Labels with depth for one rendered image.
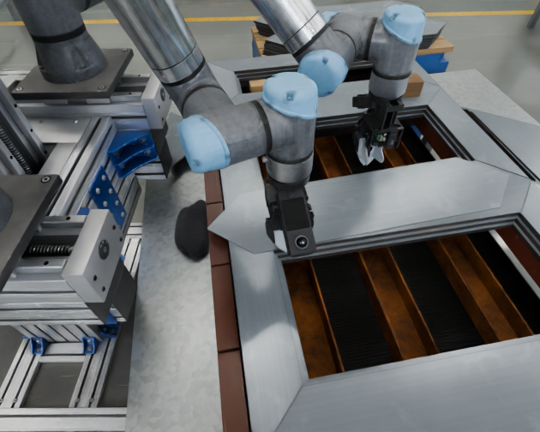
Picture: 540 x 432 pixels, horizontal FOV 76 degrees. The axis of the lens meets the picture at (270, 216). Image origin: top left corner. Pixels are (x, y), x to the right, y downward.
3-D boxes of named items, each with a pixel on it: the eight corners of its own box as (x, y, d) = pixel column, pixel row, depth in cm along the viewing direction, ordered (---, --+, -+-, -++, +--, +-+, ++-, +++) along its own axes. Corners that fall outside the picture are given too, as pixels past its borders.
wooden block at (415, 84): (413, 87, 113) (417, 72, 109) (419, 97, 109) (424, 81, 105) (376, 89, 112) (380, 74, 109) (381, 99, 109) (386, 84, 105)
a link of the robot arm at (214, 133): (177, 142, 53) (243, 123, 56) (199, 189, 46) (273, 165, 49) (164, 96, 47) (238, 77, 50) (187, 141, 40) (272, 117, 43)
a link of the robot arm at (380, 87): (366, 64, 71) (404, 60, 72) (362, 85, 75) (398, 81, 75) (380, 82, 66) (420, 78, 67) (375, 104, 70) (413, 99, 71)
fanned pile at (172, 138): (201, 109, 137) (199, 99, 134) (206, 175, 112) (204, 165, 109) (169, 112, 136) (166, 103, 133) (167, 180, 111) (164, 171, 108)
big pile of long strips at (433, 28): (411, 11, 170) (416, -3, 165) (453, 46, 144) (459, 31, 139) (251, 26, 162) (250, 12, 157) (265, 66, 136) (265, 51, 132)
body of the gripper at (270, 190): (300, 195, 70) (303, 148, 61) (311, 228, 64) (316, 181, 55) (263, 201, 69) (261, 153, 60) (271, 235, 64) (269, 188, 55)
